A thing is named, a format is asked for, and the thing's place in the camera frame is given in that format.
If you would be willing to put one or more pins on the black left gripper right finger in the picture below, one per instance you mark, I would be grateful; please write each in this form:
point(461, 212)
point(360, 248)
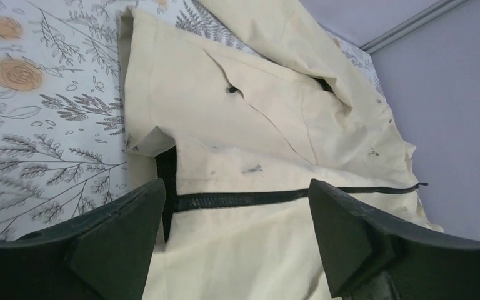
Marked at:
point(368, 253)

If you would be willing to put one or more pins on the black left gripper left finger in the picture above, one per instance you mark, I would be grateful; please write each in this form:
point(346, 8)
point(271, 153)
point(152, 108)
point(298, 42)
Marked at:
point(102, 254)

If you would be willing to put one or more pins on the beige zip jacket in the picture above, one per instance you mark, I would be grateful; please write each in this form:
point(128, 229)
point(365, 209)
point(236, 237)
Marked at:
point(295, 109)

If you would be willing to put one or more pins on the floral patterned table mat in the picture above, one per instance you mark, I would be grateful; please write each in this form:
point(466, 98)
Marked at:
point(62, 137)

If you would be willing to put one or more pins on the aluminium frame right post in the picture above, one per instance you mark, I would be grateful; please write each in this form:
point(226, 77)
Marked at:
point(407, 27)

